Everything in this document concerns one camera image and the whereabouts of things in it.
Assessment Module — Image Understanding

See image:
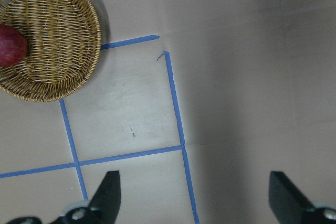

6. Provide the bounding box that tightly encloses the red apple in basket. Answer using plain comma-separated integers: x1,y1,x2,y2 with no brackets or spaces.
1,24,28,67

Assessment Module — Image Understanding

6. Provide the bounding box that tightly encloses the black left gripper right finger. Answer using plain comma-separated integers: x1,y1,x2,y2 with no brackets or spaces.
268,171,314,223

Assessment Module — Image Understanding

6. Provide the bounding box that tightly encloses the round wicker basket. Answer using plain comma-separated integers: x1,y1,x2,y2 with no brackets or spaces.
1,0,101,102

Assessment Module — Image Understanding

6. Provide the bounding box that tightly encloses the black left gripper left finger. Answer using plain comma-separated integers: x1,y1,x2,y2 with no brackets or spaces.
88,171,121,223

